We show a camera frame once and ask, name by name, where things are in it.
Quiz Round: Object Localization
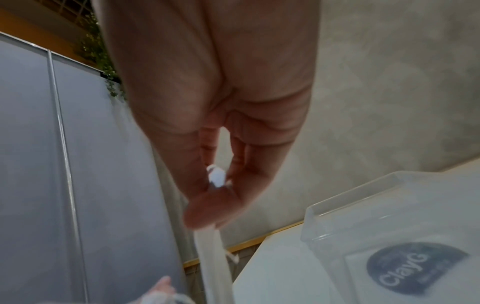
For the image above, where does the person's left hand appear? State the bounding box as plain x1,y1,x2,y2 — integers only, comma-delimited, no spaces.
147,275,178,304

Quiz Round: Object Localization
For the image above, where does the person's right hand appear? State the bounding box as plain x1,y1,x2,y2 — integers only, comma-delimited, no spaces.
91,0,320,230

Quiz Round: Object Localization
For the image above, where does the white translucent plastic bag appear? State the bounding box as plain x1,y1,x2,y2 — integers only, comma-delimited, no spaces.
192,164,241,304

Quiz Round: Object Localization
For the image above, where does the grey partition panel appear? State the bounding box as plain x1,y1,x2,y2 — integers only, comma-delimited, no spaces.
0,31,88,304
49,50,188,304

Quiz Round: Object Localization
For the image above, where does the green hanging plant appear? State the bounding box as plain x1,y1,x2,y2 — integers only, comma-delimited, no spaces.
76,12,129,104

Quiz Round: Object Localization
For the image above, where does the clear plastic container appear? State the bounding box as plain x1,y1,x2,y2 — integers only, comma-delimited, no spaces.
301,170,480,304

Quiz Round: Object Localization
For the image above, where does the white packet with dark round label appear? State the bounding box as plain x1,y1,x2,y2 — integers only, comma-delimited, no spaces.
344,241,473,304

